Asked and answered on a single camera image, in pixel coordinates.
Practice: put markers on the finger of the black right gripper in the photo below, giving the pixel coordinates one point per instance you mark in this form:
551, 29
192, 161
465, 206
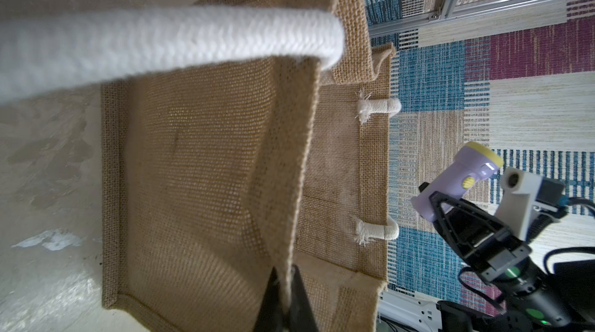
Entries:
455, 220

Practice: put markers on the purple flashlight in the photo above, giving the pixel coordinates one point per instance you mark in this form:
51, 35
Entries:
474, 162

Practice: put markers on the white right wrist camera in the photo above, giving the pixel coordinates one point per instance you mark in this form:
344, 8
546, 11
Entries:
530, 203

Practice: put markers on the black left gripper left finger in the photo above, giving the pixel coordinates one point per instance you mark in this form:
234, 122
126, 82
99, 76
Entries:
271, 316

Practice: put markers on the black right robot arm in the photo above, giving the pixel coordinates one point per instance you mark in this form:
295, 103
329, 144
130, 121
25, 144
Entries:
554, 299

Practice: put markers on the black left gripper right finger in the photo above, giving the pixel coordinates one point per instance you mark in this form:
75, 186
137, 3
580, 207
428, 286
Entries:
300, 317

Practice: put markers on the brown jute tote bag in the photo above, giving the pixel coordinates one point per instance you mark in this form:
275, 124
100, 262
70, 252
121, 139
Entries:
158, 164

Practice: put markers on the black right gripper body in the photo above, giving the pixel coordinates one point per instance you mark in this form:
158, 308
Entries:
494, 250

